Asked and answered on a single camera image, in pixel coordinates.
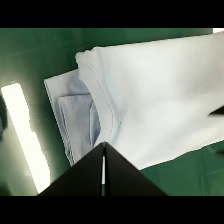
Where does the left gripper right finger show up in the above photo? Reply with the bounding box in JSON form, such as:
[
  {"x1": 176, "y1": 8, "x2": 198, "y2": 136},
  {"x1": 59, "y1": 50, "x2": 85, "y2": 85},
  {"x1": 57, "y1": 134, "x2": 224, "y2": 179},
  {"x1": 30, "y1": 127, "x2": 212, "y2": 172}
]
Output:
[{"x1": 104, "y1": 142, "x2": 168, "y2": 197}]

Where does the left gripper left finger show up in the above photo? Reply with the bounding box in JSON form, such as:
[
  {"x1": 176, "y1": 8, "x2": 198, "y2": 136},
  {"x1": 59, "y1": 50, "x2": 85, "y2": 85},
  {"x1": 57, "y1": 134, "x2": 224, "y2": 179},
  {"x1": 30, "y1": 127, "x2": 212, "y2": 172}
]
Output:
[{"x1": 38, "y1": 142, "x2": 105, "y2": 197}]

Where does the white T-shirt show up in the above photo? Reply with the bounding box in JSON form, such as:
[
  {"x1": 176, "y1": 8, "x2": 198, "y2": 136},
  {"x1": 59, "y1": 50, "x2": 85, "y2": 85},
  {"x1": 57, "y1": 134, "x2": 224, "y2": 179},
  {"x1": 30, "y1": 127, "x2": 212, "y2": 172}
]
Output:
[{"x1": 43, "y1": 30, "x2": 224, "y2": 171}]

